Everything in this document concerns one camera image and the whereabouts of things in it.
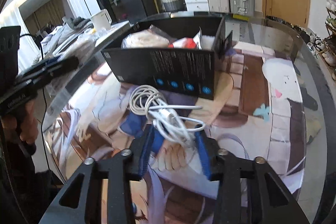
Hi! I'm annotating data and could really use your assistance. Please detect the white charging cable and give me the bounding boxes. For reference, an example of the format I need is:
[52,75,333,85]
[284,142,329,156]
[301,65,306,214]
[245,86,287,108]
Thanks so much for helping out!
[129,84,207,147]

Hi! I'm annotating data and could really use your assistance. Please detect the bagged plain white rope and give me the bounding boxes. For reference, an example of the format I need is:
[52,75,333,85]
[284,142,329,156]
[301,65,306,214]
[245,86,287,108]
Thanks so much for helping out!
[121,25,180,50]

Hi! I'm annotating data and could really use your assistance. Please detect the red balloon glue packet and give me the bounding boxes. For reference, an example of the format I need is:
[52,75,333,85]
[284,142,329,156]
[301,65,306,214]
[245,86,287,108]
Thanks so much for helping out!
[168,38,198,49]

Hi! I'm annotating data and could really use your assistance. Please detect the white foam block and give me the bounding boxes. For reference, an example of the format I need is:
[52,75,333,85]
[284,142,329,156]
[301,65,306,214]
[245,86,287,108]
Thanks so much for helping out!
[200,35,215,51]

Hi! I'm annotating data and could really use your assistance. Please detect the green white medicine packet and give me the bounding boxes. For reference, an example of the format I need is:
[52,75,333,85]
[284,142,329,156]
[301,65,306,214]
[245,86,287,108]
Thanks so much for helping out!
[193,28,202,50]

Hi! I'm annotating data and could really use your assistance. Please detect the person's left hand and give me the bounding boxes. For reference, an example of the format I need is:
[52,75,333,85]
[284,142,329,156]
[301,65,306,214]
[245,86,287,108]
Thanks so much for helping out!
[1,100,39,144]

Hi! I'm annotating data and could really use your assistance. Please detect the anime printed table mat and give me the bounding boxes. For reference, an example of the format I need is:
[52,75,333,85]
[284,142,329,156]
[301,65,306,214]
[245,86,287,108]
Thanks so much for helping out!
[44,43,306,223]

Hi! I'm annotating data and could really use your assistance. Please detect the white electric kettle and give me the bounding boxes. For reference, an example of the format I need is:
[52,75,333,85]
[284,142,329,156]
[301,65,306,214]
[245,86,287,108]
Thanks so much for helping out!
[91,9,112,31]

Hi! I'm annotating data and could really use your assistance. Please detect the black storage box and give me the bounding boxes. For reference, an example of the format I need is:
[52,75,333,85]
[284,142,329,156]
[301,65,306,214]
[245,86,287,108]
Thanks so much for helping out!
[101,14,232,100]

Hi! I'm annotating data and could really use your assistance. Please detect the woven laundry basket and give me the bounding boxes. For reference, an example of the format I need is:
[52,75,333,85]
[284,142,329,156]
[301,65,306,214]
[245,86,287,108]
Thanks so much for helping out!
[161,0,186,12]

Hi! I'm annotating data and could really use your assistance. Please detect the wooden shoe rack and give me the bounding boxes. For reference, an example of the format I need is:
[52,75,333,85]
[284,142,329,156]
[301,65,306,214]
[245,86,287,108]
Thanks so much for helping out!
[318,0,335,81]

